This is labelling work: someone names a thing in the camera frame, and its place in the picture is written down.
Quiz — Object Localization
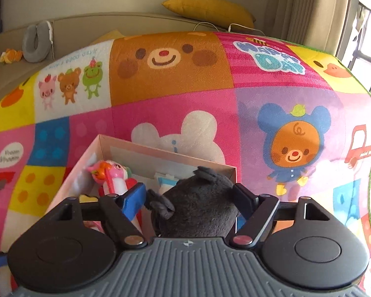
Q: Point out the yellow pillow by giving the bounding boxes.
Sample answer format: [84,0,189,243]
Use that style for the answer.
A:
[162,0,256,29]

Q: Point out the grey neck pillow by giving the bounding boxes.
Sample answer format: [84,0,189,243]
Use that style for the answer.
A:
[22,20,54,63]

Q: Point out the orange plush toy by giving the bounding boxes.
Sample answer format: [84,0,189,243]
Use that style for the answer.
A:
[0,49,23,64]

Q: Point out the window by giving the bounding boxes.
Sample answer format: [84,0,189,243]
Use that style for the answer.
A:
[335,0,371,93]

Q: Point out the beige sofa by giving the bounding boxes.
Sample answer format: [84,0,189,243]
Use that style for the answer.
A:
[0,12,229,99]

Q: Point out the blue white tissue packet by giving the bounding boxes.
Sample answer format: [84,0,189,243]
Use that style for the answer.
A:
[155,171,186,197]

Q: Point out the white red rocket toy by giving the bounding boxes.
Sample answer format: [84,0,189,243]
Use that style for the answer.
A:
[100,178,144,234]

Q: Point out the pink cardboard box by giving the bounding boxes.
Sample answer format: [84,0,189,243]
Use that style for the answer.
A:
[45,134,238,239]

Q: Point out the beige curtain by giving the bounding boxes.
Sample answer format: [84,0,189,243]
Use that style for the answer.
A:
[266,0,359,58]

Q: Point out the colourful printed play mat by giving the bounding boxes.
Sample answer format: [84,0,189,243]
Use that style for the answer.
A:
[0,29,371,297]

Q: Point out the pink pig toy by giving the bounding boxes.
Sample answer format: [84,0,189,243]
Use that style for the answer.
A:
[87,160,132,198]

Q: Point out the black plush toy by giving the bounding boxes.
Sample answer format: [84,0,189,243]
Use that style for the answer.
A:
[145,166,239,239]

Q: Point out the white cable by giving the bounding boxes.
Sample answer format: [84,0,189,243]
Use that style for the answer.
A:
[192,21,268,36]

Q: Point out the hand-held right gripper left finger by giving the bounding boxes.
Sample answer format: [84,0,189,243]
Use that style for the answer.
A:
[43,182,147,247]

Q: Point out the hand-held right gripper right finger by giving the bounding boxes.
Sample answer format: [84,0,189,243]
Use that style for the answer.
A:
[228,183,331,249]

